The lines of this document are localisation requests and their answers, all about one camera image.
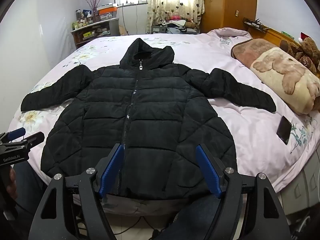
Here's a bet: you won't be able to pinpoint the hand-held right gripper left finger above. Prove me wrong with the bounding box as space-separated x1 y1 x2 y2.
32 143 125 240

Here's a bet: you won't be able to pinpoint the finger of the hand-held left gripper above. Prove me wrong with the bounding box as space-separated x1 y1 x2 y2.
6 127 26 141
22 131 45 153

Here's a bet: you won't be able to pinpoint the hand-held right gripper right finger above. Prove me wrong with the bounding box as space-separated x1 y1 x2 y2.
196 144 292 240

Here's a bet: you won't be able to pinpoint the black hooded puffer jacket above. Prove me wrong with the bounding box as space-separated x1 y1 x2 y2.
20 38 277 200

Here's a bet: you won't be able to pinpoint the pile of clothes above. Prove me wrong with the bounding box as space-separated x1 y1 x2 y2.
160 15 200 34

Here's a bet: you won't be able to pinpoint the person's left hand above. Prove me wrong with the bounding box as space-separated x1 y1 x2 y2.
6 166 18 202

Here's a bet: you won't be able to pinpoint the person's left leg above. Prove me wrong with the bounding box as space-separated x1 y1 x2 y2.
11 159 52 224

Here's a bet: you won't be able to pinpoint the bed with pink floral sheet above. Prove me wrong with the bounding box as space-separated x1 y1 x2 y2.
5 27 320 220

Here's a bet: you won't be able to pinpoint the black phone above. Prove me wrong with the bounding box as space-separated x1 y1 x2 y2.
276 115 292 145

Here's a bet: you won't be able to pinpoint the rolled bear print blanket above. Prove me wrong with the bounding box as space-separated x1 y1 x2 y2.
230 38 320 115

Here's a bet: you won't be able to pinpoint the wooden shelf unit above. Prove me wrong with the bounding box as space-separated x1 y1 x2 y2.
71 17 119 50

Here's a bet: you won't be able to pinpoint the cluster of toiletry bottles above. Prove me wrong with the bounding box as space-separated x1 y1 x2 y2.
72 9 98 29

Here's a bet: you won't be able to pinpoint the orange lidded storage box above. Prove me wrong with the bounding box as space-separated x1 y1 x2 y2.
97 5 118 22

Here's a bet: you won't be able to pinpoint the dark brown plush toy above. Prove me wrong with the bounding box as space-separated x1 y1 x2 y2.
279 39 300 57

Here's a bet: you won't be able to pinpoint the white appliance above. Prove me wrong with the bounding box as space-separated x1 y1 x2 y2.
117 4 148 35

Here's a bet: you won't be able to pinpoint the dried flower branches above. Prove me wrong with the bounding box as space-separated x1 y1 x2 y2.
81 0 113 17

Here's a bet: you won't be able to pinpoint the brown teddy bear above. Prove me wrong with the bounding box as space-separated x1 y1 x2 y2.
297 32 320 74

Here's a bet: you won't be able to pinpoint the wooden wardrobe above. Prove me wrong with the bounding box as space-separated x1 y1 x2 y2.
200 0 258 34

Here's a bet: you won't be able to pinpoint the heart print curtain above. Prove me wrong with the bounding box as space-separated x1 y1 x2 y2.
146 0 205 34

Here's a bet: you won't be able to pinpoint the black floor cable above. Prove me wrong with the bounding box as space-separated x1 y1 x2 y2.
129 214 177 233

